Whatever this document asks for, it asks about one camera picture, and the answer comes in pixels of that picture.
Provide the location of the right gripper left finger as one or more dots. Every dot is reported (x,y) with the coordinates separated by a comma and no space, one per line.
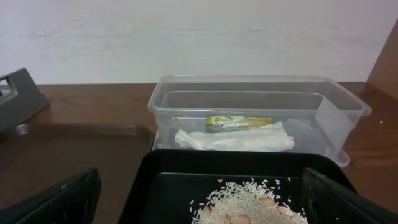
(73,200)

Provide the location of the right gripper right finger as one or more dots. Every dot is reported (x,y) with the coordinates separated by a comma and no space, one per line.
(326,201)

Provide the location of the white napkin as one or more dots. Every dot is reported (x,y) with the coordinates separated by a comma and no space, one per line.
(268,138)

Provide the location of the green snack wrapper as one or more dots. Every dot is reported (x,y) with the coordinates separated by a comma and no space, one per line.
(236,123)

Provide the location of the brown serving tray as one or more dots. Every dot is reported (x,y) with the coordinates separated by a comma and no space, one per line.
(35,157)

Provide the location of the pile of white rice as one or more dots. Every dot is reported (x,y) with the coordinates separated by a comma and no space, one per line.
(252,201)

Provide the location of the clear plastic bin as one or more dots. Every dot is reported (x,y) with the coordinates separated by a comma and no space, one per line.
(317,112)

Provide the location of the black plastic tray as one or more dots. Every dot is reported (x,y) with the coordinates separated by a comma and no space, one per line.
(171,184)

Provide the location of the grey plastic dish rack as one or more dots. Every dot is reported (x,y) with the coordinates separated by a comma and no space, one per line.
(22,101)

